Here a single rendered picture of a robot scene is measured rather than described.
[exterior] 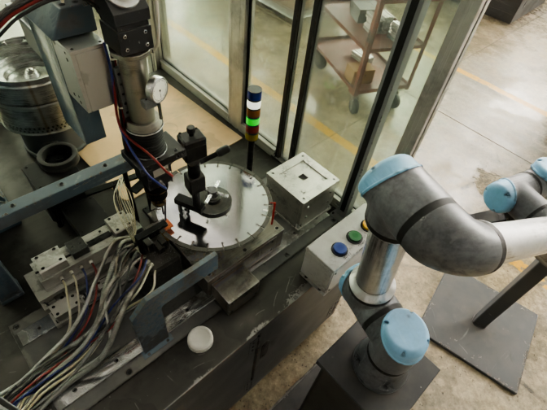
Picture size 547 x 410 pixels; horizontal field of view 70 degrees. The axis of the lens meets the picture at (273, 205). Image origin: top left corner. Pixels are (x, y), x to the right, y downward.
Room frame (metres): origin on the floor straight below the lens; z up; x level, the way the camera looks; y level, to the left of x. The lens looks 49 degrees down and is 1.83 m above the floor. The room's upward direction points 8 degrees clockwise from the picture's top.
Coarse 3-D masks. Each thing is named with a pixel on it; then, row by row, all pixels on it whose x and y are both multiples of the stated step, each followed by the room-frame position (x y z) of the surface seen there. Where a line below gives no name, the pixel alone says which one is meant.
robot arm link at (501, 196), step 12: (504, 180) 0.70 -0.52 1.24; (516, 180) 0.69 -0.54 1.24; (528, 180) 0.70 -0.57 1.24; (492, 192) 0.67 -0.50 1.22; (504, 192) 0.66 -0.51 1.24; (516, 192) 0.66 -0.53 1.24; (528, 192) 0.66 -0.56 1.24; (540, 192) 0.69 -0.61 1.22; (492, 204) 0.66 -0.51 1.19; (504, 204) 0.64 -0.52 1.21; (516, 204) 0.64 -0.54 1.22; (528, 204) 0.63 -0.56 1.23; (540, 204) 0.63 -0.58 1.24; (516, 216) 0.62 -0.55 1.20
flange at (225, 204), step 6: (204, 192) 0.77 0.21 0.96; (222, 192) 0.78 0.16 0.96; (228, 192) 0.79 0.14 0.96; (204, 198) 0.75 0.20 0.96; (216, 198) 0.74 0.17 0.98; (222, 198) 0.76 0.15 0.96; (228, 198) 0.76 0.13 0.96; (210, 204) 0.73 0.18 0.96; (216, 204) 0.73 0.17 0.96; (222, 204) 0.74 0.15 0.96; (228, 204) 0.74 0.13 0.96; (204, 210) 0.71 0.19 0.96; (210, 210) 0.71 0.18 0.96; (216, 210) 0.71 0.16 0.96; (222, 210) 0.72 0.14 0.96; (228, 210) 0.73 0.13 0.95
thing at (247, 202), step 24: (216, 168) 0.89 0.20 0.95; (168, 192) 0.76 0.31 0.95; (240, 192) 0.80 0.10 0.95; (264, 192) 0.82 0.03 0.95; (168, 216) 0.67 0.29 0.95; (192, 216) 0.68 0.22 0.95; (216, 216) 0.70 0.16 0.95; (240, 216) 0.71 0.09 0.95; (264, 216) 0.72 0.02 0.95; (192, 240) 0.60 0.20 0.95; (216, 240) 0.62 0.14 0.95; (240, 240) 0.63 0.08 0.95
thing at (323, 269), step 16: (352, 224) 0.79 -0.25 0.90; (320, 240) 0.71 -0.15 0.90; (336, 240) 0.71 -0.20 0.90; (304, 256) 0.67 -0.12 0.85; (320, 256) 0.65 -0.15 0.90; (336, 256) 0.66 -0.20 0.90; (352, 256) 0.67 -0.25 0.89; (304, 272) 0.66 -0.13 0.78; (320, 272) 0.63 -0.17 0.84; (336, 272) 0.62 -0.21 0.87; (320, 288) 0.62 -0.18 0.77
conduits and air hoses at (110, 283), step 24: (120, 192) 0.75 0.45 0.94; (120, 216) 0.67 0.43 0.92; (120, 264) 0.52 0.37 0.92; (144, 264) 0.53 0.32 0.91; (96, 288) 0.49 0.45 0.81; (120, 288) 0.47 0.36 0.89; (120, 312) 0.39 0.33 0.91; (72, 336) 0.37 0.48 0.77; (96, 336) 0.36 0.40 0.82; (48, 360) 0.30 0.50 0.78; (72, 360) 0.30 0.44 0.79; (96, 360) 0.30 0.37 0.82; (24, 384) 0.24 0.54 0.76; (48, 384) 0.24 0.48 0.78; (24, 408) 0.19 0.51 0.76
